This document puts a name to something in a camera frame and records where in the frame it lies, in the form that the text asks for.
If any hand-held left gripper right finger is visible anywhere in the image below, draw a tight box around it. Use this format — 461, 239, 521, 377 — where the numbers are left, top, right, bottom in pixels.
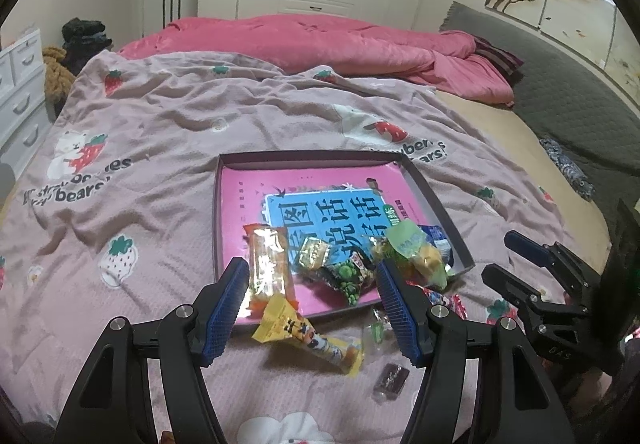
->
376, 258, 566, 444

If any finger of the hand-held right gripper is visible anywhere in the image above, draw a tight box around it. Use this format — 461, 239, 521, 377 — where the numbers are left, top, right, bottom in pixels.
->
503, 230, 597, 293
481, 264, 544, 321

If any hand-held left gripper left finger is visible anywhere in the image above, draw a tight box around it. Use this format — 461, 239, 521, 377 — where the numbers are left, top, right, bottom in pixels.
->
52, 256, 251, 444

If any small clear green candy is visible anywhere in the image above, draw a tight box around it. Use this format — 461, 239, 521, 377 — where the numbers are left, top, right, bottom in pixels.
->
361, 308, 397, 351

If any red and white snack packet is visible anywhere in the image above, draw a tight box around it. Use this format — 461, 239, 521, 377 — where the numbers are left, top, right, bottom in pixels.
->
407, 281, 467, 323

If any orange wafer packet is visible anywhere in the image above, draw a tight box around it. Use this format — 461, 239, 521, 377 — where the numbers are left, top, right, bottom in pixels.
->
243, 222, 297, 313

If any green pea snack packet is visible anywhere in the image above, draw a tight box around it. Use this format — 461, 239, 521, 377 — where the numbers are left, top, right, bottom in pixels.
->
319, 256, 377, 309

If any small dark brown candy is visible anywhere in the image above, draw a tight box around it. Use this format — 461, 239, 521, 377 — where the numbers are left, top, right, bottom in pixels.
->
371, 362, 412, 401

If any clear packet of yellow biscuits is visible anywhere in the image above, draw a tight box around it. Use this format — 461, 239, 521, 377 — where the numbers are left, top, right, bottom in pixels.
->
374, 219, 449, 291

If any yellow cartoon snack packet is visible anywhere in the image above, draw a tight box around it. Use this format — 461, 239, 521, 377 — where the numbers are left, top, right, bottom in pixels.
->
251, 295, 366, 378

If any blue snack packet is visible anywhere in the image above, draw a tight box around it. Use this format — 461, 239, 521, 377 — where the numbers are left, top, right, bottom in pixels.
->
419, 224, 455, 271

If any grey shallow box tray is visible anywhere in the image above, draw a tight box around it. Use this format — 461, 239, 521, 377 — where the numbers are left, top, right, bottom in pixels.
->
212, 150, 476, 327

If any small gold snack packet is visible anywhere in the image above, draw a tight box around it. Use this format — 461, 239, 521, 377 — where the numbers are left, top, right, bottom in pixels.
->
299, 236, 334, 273

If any person's right hand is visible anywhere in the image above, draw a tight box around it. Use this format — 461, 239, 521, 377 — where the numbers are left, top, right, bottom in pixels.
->
562, 364, 628, 421

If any blue patterned cloth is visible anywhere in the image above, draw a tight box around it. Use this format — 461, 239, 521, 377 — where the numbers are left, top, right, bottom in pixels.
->
539, 137, 597, 203

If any beige bed sheet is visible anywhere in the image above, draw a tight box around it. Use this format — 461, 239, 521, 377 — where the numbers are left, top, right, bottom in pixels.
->
434, 89, 617, 275

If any pink and blue book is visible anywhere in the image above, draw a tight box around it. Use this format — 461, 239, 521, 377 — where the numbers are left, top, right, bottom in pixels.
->
219, 163, 451, 321

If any strawberry bear printed blanket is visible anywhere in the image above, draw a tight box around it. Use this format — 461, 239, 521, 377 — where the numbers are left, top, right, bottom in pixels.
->
0, 49, 616, 444

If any striped dark red pillow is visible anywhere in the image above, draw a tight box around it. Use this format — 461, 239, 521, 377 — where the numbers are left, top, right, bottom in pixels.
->
469, 36, 524, 81

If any pink quilt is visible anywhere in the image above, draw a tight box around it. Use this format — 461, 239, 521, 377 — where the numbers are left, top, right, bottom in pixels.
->
116, 14, 517, 108

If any brown plush toy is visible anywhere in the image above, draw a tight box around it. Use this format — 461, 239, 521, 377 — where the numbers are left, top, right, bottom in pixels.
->
41, 46, 77, 106

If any white drawer cabinet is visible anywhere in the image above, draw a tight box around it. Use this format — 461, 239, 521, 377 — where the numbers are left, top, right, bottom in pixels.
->
0, 28, 57, 167

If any pile of dark clothes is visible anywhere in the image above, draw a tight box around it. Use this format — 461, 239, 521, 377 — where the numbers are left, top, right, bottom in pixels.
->
61, 17, 115, 76

